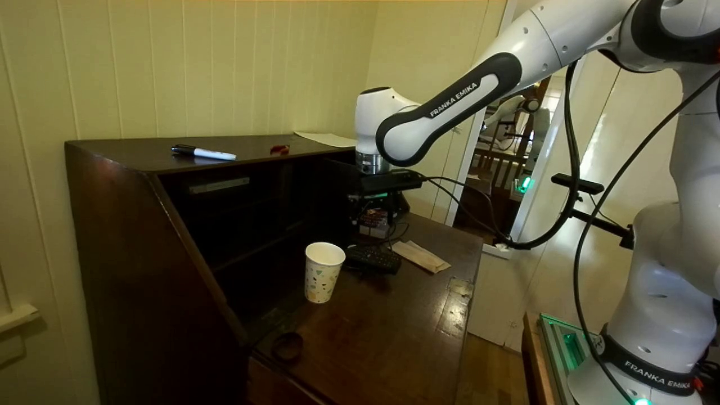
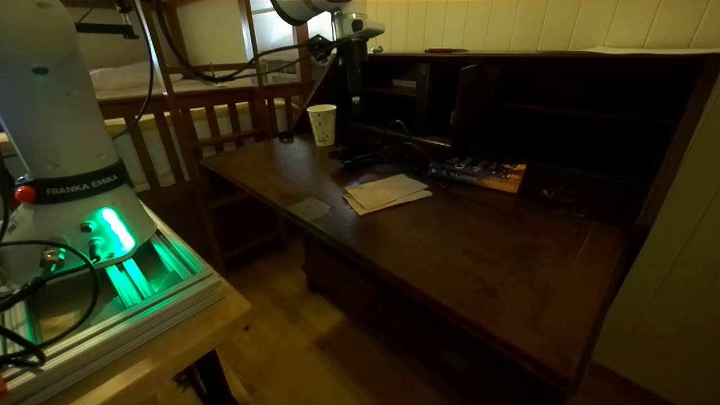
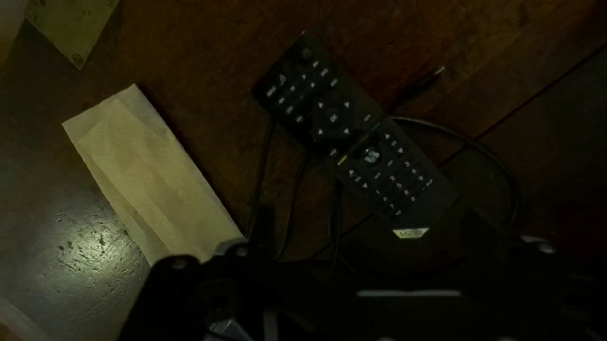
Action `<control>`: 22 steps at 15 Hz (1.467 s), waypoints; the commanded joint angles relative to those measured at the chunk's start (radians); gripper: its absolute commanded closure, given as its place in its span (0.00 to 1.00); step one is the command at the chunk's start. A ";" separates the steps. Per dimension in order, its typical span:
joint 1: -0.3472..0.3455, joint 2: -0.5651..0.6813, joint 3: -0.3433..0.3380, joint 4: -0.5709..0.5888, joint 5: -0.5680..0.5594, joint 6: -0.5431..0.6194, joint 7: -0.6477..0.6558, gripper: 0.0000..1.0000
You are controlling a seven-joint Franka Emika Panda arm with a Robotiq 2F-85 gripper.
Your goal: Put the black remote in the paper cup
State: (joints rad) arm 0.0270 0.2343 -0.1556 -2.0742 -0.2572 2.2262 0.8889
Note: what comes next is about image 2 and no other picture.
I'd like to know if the dark wooden secretary desk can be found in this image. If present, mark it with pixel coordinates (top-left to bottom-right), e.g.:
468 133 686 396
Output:
200 46 720 405

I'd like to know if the white dotted paper cup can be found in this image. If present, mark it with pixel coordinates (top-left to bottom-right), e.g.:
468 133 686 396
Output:
303 100 340 149

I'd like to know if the black base cable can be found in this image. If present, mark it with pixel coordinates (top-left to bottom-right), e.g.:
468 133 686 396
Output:
0 238 104 368

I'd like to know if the black camera stand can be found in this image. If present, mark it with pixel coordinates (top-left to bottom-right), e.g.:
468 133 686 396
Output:
74 0 186 142

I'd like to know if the small square coaster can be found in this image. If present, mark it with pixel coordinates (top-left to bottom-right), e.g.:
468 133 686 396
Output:
287 195 332 222

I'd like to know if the thin black cord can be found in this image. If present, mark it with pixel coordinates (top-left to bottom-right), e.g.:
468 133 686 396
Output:
329 117 436 181

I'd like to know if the white paper sheet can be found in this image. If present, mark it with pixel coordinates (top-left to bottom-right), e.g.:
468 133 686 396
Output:
586 44 720 59

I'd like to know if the tan notepad stack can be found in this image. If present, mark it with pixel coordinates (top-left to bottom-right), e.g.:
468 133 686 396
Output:
341 170 434 219

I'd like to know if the white mattress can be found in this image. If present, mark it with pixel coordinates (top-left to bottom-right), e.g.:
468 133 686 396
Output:
87 59 301 103

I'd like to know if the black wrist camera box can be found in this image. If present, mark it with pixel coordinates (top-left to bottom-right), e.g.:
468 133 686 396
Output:
305 34 337 63

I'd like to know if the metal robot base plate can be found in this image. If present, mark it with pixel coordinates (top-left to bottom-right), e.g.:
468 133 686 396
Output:
0 208 227 403

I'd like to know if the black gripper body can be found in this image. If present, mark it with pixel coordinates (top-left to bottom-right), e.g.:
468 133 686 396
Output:
340 34 370 86

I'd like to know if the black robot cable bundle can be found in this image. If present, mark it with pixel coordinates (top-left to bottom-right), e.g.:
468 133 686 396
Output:
110 0 340 142

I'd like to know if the light wooden robot table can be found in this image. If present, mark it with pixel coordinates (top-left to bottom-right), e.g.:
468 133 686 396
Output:
42 279 254 405

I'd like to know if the wooden chair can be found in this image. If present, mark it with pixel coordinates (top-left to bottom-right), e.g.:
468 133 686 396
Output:
97 73 310 271

